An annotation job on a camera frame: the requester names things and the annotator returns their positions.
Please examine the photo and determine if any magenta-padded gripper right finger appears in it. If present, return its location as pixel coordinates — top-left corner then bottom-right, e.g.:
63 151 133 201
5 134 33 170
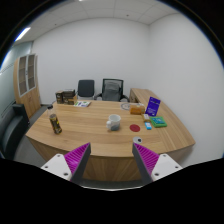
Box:
132 142 184 185

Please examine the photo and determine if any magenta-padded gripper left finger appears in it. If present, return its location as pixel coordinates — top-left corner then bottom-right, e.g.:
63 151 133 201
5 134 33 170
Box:
40 142 92 184

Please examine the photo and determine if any clear black-capped drink bottle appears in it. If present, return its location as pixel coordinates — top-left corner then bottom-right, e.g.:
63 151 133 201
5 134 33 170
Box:
46 105 63 135

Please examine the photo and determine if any flat green box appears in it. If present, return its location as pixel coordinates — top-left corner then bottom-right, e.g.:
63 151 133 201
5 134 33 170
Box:
149 115 168 129

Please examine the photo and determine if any flat round red coaster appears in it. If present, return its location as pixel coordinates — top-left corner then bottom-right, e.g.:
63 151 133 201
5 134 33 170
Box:
129 123 141 132

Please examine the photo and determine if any purple standing sign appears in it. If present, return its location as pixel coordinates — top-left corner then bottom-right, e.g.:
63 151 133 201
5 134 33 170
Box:
145 96 162 117

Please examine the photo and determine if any black leather sofa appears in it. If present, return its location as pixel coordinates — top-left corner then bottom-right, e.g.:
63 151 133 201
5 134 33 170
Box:
0 102 30 160

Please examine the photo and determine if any orange cardboard box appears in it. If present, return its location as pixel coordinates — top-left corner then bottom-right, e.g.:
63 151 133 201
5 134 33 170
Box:
129 103 146 116

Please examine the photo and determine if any white green booklet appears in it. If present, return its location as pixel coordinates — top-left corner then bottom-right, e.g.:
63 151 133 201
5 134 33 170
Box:
73 100 92 108

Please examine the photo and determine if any white ceramic mug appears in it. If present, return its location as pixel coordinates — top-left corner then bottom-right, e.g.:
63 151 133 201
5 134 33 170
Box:
105 113 122 132

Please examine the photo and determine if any small dark brown box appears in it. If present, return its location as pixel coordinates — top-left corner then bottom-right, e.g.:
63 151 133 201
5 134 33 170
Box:
55 90 65 105

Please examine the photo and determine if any large dark brown box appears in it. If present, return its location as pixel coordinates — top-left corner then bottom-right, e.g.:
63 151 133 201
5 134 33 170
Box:
62 88 79 106

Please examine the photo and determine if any round white paper sheet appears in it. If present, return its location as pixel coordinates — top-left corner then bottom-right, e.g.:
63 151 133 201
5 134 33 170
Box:
120 102 134 111

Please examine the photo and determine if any wooden shelf cabinet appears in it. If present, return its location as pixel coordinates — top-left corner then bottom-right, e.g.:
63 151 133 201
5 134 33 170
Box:
13 53 42 119

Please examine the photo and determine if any grey mesh office chair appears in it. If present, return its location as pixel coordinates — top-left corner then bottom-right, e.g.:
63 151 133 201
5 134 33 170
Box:
94 78 130 103

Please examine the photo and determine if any rectangular ceiling light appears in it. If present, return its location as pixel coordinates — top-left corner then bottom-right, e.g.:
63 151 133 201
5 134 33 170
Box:
14 26 32 42

